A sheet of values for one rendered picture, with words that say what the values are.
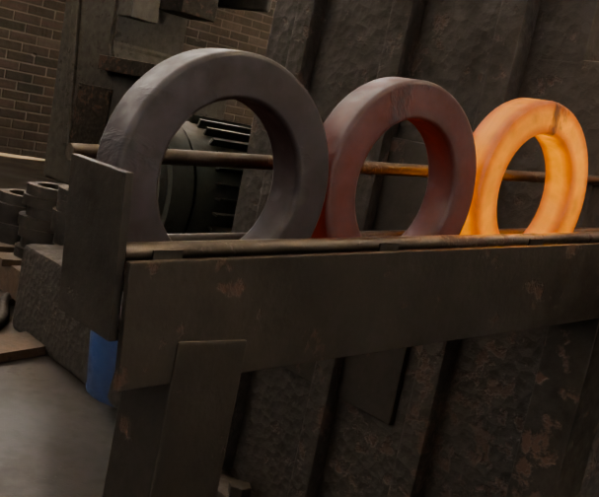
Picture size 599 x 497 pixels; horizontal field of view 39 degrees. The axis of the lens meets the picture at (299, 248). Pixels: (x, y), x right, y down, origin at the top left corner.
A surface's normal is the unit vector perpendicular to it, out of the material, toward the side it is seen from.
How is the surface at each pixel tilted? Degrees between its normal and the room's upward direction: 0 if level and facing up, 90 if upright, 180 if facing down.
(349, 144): 90
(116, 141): 79
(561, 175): 114
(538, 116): 90
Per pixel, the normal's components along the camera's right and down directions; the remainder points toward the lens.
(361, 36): -0.74, -0.05
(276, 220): -0.59, -0.46
